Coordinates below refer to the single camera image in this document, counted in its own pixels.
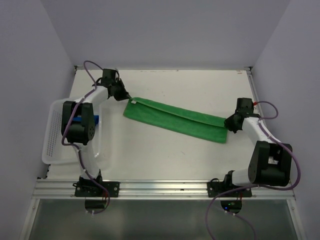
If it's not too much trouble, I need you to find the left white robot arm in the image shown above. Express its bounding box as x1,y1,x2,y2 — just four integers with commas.
61,68,131,197

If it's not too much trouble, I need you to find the green towel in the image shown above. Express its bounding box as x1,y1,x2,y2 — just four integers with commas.
123,97,228,144

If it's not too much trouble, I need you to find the blue towel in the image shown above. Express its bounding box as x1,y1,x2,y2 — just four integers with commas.
72,115,99,126

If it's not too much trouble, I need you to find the white perforated plastic basket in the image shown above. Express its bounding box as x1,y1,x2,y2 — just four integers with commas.
42,98,102,165

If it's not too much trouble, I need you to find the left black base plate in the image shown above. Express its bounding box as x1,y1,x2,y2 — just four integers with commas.
72,176,120,198

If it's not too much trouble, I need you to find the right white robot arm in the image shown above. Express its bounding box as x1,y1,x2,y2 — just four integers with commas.
222,97,292,197

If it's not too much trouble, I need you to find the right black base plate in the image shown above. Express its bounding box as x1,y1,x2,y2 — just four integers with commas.
206,178,253,198

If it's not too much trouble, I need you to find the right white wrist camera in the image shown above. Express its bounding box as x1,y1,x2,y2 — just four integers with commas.
253,101,259,110

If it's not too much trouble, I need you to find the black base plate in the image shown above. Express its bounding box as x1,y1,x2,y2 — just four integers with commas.
206,178,253,198
72,176,120,198

